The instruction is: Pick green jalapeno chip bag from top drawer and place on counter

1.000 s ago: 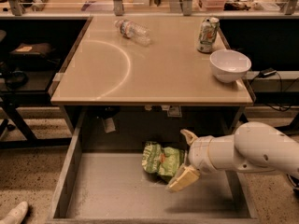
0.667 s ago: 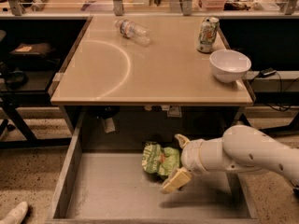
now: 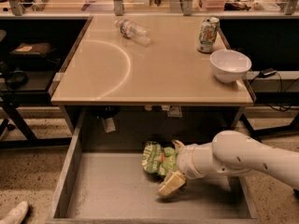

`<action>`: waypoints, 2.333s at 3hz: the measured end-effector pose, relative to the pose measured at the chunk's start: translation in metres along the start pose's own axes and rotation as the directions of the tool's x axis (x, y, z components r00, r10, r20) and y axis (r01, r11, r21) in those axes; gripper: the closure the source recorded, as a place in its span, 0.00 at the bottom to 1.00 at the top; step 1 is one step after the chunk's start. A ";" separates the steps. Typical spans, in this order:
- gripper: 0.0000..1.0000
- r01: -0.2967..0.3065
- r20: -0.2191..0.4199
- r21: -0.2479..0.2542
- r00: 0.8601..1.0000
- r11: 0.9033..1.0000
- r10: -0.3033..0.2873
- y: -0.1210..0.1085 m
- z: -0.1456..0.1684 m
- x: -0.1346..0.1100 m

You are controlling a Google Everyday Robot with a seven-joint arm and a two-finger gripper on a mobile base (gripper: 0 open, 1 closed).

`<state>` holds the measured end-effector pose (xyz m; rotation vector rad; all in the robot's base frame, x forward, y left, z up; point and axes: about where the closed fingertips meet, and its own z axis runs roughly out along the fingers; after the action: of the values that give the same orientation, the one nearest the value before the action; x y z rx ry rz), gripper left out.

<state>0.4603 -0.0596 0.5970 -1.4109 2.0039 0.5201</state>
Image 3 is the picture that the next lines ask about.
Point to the clear plastic water bottle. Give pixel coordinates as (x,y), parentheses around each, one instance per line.
(134,31)

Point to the open grey drawer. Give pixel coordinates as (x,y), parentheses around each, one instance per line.
(103,182)

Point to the green drink can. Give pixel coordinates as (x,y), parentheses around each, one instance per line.
(208,34)

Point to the black headphones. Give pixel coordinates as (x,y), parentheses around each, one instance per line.
(15,79)

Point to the black power adapter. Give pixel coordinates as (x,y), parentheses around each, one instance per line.
(267,73)

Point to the black side table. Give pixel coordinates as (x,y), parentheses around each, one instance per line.
(63,34)

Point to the green jalapeno chip bag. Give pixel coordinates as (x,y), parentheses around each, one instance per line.
(159,160)

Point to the black bag with label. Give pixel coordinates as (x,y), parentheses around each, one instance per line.
(32,51)

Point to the white bowl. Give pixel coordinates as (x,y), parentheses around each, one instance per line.
(228,65)

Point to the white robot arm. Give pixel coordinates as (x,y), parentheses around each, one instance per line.
(231,153)

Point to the white shoe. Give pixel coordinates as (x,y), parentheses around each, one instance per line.
(17,214)

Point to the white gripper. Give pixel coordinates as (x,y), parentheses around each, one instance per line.
(186,162)

